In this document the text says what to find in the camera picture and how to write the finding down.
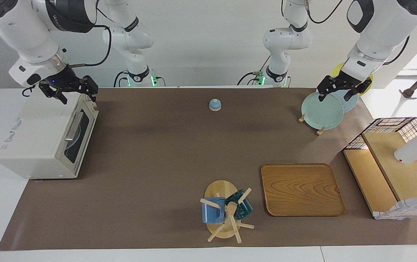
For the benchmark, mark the light blue racked plate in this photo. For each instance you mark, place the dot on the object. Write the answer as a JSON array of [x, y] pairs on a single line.
[[350, 105]]

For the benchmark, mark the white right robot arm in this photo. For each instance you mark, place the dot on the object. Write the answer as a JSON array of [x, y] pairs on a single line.
[[23, 32]]

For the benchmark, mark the dark green ceramic mug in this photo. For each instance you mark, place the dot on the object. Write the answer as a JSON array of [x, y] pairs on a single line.
[[243, 207]]

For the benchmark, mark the wooden mug tree stand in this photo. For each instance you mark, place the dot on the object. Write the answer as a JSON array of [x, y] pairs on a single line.
[[220, 189]]

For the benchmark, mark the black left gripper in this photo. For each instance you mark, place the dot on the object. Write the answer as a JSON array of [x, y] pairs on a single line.
[[339, 83]]

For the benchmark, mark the blue ceramic mug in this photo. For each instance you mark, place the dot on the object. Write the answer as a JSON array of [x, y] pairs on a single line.
[[212, 213]]

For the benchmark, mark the brown table mat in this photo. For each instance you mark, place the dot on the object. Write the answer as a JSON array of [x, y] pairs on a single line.
[[150, 163]]

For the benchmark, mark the pale green plate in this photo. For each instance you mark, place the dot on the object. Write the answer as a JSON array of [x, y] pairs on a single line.
[[321, 112]]

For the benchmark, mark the wooden serving tray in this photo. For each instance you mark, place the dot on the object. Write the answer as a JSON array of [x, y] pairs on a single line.
[[301, 189]]

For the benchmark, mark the white toaster oven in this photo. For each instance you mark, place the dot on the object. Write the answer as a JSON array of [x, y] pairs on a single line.
[[34, 138]]

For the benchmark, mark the light blue round plate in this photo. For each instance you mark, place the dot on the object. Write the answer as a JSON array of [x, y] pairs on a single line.
[[78, 135]]

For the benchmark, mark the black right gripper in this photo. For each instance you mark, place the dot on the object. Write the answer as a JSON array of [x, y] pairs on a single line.
[[68, 82]]

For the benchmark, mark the yellow plate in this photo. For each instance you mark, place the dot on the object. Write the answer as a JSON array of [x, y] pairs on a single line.
[[339, 68]]

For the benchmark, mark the wooden plate rack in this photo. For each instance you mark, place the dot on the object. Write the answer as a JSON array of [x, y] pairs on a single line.
[[301, 118]]

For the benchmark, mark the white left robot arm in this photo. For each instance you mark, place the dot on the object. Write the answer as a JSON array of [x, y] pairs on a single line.
[[386, 25]]

